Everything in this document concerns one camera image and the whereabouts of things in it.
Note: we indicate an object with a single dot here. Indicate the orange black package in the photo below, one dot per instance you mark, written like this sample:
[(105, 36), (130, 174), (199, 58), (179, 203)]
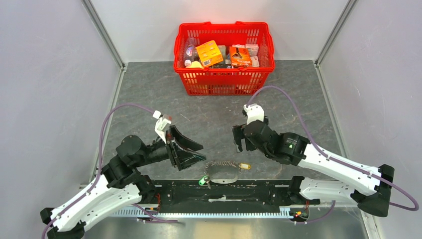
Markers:
[(239, 57)]

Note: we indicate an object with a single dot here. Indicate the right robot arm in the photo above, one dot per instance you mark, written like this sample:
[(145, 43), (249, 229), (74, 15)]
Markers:
[(351, 182)]

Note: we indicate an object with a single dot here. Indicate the plastic bottle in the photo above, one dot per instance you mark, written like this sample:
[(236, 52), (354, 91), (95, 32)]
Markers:
[(190, 52)]

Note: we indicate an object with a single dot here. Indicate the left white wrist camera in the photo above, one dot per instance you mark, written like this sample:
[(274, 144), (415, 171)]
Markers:
[(163, 120)]

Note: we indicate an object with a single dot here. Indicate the key with yellow tag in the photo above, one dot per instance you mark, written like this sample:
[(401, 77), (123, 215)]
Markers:
[(244, 166)]

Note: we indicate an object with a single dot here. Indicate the key with green tag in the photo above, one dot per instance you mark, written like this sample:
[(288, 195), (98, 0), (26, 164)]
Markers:
[(205, 180)]

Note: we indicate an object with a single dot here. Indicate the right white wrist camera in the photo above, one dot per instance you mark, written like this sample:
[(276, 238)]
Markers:
[(253, 112)]

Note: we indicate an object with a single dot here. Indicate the red shopping basket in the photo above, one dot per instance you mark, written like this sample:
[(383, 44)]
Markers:
[(225, 81)]

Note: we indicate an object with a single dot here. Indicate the orange box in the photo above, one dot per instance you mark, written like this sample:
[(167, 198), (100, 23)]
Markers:
[(209, 53)]

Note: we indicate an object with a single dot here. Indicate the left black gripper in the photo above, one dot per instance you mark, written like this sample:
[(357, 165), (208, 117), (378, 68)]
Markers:
[(183, 148)]

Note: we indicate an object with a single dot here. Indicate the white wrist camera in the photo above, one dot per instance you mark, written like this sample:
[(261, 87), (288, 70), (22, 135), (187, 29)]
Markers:
[(253, 112), (163, 120)]

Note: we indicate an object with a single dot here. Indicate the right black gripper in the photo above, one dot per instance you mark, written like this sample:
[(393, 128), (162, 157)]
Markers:
[(237, 131)]

